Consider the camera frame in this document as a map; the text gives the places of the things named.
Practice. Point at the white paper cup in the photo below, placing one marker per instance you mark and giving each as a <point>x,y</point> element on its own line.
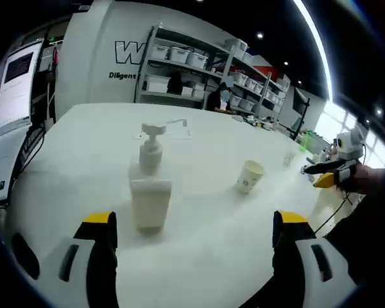
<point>249,178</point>

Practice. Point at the small clear cup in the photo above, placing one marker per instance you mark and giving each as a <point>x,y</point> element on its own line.
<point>289,158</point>

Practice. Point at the green plastic item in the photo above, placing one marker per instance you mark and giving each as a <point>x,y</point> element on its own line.
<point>304,141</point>

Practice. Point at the computer monitor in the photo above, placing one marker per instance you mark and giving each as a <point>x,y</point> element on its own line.
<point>9,106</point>

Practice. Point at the grey metal shelf rack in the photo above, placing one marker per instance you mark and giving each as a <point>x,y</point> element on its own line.
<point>208,72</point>

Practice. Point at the black stand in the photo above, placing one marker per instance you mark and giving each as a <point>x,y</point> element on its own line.
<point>303,115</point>

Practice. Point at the person's right hand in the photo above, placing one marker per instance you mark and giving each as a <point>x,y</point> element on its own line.
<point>369,178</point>

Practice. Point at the ceiling light strip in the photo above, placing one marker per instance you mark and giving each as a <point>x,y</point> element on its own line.
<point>321,51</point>

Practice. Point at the row of white storage bins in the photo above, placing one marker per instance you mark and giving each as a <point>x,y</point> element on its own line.
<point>192,57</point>

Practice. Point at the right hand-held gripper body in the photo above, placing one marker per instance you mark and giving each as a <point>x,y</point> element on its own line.
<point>349,144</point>

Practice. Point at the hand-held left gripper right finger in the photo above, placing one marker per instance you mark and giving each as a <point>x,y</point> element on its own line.
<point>285,256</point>

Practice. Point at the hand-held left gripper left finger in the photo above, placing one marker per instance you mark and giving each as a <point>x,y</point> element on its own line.
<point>99,256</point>

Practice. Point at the white pump bottle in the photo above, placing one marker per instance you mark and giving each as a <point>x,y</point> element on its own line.
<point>150,199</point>

